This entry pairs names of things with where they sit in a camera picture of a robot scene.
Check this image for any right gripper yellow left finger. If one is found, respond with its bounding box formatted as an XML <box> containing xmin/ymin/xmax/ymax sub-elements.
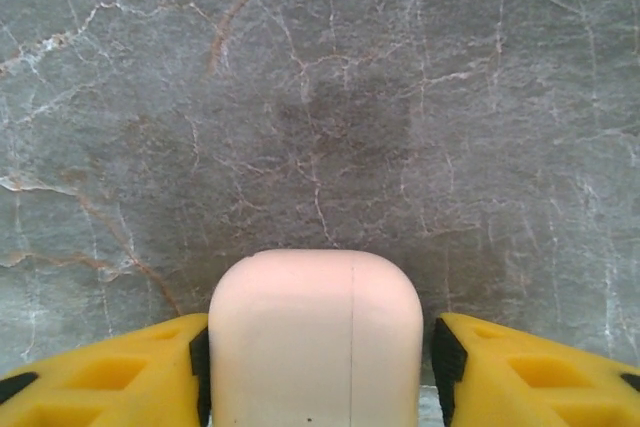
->
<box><xmin>0</xmin><ymin>312</ymin><xmax>212</xmax><ymax>427</ymax></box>

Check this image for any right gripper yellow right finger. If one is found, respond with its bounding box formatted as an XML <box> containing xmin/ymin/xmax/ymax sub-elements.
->
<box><xmin>432</xmin><ymin>311</ymin><xmax>640</xmax><ymax>427</ymax></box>

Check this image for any pink earbud charging case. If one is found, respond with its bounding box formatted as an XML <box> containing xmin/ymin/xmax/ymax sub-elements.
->
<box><xmin>207</xmin><ymin>248</ymin><xmax>426</xmax><ymax>427</ymax></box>

